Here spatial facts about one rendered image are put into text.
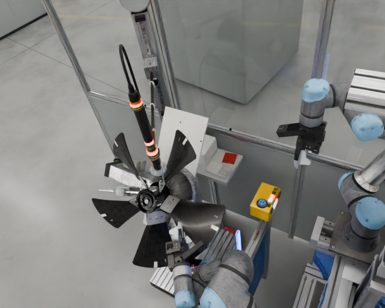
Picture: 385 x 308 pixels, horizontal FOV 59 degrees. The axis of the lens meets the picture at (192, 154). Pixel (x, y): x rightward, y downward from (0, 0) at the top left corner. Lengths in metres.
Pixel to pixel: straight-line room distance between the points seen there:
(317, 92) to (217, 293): 0.67
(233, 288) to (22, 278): 2.37
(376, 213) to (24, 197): 3.12
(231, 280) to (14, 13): 6.33
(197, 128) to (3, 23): 5.50
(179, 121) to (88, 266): 1.65
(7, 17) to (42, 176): 3.72
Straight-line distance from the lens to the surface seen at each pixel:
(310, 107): 1.13
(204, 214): 1.56
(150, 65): 1.78
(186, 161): 1.47
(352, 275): 1.74
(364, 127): 1.05
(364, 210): 1.53
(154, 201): 1.58
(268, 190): 1.76
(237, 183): 2.52
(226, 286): 1.10
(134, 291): 2.79
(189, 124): 1.76
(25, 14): 7.02
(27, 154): 4.17
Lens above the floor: 2.50
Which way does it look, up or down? 47 degrees down
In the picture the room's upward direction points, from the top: 12 degrees counter-clockwise
